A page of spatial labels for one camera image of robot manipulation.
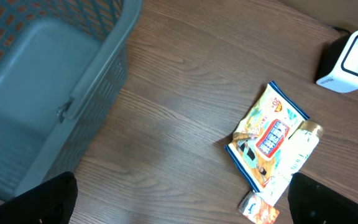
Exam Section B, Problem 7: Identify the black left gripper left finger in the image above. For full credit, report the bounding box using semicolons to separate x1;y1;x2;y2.
0;171;78;224

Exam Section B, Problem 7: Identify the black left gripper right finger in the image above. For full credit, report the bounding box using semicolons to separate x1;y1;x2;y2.
288;172;358;224

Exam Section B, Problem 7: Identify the small orange box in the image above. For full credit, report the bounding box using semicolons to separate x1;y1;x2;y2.
239;191;280;224

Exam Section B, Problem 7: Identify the white floral tube gold cap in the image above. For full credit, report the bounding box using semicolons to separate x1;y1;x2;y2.
257;121;324;206

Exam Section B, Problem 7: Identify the yellow snack bag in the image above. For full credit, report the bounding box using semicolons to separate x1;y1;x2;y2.
224;81;310;192

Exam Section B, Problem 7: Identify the white barcode scanner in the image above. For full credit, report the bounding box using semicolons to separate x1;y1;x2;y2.
316;30;358;93

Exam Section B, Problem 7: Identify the grey plastic shopping basket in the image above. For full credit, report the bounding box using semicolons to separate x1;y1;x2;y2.
0;0;142;205

